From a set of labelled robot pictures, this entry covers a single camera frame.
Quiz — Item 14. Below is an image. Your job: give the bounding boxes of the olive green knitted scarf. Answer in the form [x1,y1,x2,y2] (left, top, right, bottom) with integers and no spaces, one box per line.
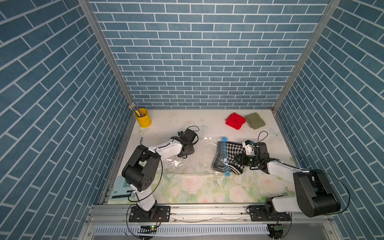
[245,113,266,130]

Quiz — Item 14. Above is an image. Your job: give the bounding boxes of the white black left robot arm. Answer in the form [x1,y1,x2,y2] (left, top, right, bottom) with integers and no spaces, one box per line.
[122,126,200,214]

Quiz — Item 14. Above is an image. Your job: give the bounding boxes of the clear plastic vacuum bag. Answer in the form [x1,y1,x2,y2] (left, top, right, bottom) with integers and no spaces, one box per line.
[163,137,230,176]

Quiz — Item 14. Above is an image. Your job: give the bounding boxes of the houndstooth black white scarf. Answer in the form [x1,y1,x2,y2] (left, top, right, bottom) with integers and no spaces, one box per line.
[212,141,245,175]

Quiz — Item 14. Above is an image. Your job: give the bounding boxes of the aluminium front rail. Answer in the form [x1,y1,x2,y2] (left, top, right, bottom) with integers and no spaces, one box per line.
[80,204,342,240]

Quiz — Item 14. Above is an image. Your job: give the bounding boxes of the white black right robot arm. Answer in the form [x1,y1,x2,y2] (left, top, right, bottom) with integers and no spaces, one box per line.
[242,140,341,220]

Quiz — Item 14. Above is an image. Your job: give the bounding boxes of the yellow pencil cup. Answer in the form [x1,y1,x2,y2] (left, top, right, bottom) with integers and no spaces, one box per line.
[135,108,152,128]

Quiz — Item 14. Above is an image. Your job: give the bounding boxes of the red knitted scarf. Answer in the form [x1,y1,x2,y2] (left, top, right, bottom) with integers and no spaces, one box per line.
[226,113,246,130]

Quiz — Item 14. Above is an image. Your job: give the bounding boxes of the pencils in cup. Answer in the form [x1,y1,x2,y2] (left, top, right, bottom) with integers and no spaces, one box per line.
[129,103,142,118]

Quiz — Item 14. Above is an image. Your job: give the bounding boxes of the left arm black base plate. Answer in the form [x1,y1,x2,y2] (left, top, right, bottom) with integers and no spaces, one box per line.
[128,205,171,223]

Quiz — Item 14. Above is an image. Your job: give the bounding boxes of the aluminium corner post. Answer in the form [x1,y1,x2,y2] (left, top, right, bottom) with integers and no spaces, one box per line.
[271,0,341,115]
[78,0,134,105]

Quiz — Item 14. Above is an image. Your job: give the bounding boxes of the aluminium corner post left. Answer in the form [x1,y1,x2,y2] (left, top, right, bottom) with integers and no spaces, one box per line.
[78,0,134,105]

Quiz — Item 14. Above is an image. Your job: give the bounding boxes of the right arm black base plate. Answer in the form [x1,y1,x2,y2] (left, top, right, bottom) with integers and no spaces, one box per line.
[246,205,292,222]

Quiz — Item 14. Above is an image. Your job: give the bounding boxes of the light green calculator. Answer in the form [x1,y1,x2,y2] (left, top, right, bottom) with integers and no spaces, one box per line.
[110,176,133,201]

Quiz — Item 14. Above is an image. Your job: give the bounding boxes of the aluminium corner post right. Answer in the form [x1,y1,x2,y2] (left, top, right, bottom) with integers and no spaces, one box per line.
[271,0,341,115]

